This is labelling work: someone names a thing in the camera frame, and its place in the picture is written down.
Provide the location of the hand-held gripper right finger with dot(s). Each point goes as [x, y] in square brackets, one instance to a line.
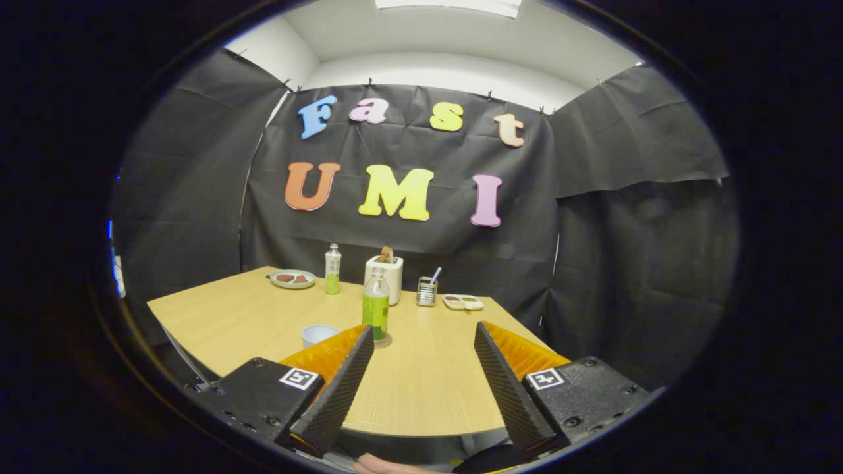
[510, 395]

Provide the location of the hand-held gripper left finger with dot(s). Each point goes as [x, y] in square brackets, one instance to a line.
[336, 395]

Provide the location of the light blue cup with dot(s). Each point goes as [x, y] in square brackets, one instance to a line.
[316, 334]

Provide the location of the round brown coaster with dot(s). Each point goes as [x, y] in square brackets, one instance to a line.
[387, 343]

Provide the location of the green label juice bottle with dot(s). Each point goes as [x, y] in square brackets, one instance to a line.
[376, 309]

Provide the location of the small capped green drink bottle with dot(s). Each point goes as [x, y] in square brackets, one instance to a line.
[333, 270]

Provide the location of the wooden table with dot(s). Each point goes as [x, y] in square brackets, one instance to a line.
[435, 368]

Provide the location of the white divided tray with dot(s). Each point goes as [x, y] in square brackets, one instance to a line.
[463, 302]

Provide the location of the pale green plate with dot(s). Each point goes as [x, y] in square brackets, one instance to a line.
[293, 286]

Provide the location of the white toaster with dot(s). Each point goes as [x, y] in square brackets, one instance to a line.
[394, 280]

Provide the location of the metal mesh holder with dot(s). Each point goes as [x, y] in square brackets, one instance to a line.
[427, 294]

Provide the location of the pale straw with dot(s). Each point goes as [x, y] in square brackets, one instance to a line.
[435, 274]

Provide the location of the brown bread slice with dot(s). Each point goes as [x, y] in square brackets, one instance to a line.
[386, 254]

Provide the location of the black backdrop cloth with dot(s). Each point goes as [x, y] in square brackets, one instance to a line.
[593, 263]

